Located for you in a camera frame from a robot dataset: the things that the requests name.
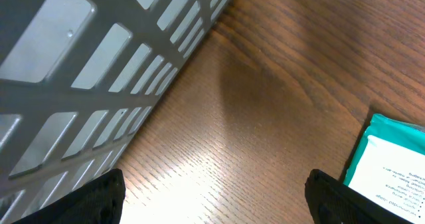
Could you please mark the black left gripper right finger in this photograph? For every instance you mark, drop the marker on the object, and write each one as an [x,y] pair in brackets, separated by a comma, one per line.
[332,202]

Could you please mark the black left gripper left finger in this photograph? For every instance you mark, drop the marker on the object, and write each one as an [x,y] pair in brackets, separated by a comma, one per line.
[100,201]

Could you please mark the grey plastic shopping basket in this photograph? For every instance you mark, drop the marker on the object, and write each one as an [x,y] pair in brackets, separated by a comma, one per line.
[78,80]

